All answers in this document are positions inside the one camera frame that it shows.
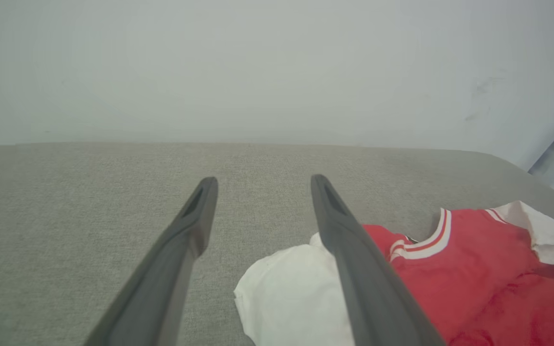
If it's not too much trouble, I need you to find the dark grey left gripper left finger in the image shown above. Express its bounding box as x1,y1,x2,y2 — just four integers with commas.
83,176,219,346

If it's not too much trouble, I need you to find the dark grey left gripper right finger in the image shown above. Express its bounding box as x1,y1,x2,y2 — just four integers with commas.
311,174,447,346

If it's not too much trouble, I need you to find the red and white shirt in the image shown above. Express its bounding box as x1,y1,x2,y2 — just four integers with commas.
234,201,554,346

